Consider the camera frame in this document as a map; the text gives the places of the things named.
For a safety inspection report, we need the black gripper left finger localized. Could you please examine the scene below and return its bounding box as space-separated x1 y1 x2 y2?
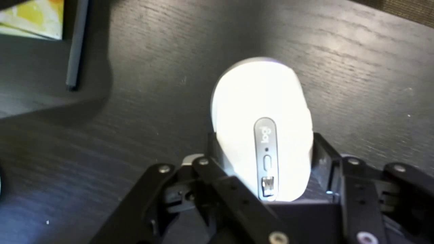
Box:
89 131 290 244

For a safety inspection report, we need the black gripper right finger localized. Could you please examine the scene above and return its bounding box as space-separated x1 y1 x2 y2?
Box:
310 131 434 244

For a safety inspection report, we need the white computer mouse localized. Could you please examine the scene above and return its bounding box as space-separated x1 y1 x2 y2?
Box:
210 55 314 203

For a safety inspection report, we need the beige patterned box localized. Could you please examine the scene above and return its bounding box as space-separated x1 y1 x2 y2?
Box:
0 0 89 90

